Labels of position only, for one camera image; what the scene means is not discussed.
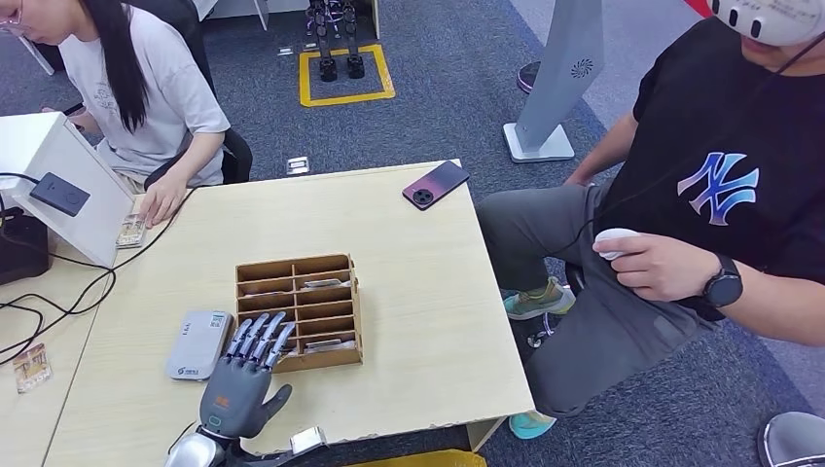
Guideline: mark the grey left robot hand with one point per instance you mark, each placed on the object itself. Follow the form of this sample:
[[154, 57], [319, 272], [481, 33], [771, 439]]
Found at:
[[235, 399]]

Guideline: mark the headset person's left hand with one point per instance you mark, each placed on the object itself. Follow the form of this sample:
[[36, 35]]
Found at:
[[664, 267]]

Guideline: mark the headset person's right hand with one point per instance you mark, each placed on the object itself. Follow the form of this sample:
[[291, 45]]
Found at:
[[580, 179]]

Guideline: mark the person's right hand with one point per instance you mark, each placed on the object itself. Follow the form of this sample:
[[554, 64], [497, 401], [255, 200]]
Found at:
[[68, 119]]

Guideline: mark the person's left hand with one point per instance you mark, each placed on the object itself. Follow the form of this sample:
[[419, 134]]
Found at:
[[164, 200]]

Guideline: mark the white handheld controller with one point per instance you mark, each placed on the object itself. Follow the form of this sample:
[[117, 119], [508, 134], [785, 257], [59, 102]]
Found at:
[[612, 237]]

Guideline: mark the wooden card organizer box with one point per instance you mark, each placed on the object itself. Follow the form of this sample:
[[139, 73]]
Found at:
[[322, 362]]

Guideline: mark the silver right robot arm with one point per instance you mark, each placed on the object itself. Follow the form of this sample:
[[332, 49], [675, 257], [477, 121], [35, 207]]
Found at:
[[796, 441]]

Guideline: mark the headset person's left forearm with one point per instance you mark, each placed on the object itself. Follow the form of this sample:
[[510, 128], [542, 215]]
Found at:
[[780, 316]]

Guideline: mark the person's left forearm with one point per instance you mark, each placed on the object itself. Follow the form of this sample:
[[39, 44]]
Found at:
[[200, 158]]

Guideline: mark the headset person's right forearm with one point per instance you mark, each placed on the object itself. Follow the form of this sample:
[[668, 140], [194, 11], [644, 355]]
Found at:
[[612, 148]]

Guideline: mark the grey card reader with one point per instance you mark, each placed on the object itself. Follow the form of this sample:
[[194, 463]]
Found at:
[[196, 348]]

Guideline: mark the black flat card device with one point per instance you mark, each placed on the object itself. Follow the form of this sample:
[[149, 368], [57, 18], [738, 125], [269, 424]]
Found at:
[[60, 194]]

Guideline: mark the white grey card in organizer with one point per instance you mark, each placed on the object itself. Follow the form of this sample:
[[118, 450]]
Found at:
[[330, 347]]

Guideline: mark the person with VR headset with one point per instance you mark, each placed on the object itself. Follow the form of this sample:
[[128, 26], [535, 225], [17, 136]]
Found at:
[[709, 116]]

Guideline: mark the brown picture card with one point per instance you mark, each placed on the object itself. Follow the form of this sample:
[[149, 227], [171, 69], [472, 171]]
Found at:
[[32, 369]]

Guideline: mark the white angled desk stand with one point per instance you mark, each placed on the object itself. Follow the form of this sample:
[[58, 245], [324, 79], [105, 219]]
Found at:
[[45, 145]]

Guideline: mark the black wristwatch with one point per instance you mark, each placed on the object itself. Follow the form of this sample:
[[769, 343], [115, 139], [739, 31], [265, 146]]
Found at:
[[723, 287]]

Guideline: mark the black office chair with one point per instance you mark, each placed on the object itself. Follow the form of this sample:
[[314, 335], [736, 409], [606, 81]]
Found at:
[[235, 154]]

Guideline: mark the eyeglasses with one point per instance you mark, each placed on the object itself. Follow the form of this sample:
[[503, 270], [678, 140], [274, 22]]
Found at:
[[10, 27]]

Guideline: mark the white kiosk stand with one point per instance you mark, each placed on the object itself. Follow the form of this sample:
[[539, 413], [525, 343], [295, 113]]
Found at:
[[567, 71]]

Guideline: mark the dark round floor object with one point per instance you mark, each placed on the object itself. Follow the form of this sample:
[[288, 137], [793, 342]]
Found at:
[[528, 77]]

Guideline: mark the green sneaker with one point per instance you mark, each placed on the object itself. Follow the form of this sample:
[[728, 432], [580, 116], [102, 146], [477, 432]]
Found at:
[[541, 301]]

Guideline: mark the black box device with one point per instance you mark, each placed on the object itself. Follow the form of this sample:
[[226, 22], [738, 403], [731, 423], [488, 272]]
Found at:
[[22, 248]]

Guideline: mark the silver floor socket plate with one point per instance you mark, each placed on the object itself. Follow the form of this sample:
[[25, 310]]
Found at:
[[298, 165]]

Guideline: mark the dark purple smartphone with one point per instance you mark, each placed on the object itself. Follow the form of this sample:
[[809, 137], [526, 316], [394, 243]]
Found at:
[[437, 184]]

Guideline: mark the small silver floor plate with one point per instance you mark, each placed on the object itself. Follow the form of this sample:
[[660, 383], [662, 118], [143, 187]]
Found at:
[[285, 51]]

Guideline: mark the white furniture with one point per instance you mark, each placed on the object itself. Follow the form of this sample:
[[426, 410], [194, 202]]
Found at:
[[238, 6]]

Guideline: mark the teal sneaker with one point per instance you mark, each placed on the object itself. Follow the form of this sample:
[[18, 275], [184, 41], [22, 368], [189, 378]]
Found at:
[[530, 427]]

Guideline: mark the yellow floor tape square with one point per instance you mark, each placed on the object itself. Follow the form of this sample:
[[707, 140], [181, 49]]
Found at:
[[348, 99]]

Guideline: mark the yellow object under desk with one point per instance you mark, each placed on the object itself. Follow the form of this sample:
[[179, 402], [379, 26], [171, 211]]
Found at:
[[438, 459]]

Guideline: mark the black robot leg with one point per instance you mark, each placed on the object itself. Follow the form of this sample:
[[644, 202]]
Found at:
[[324, 45], [352, 42]]

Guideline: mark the white VR headset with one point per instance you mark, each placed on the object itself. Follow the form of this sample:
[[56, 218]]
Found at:
[[773, 16]]

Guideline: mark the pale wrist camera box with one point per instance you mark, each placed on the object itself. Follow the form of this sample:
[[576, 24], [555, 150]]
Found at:
[[308, 440]]

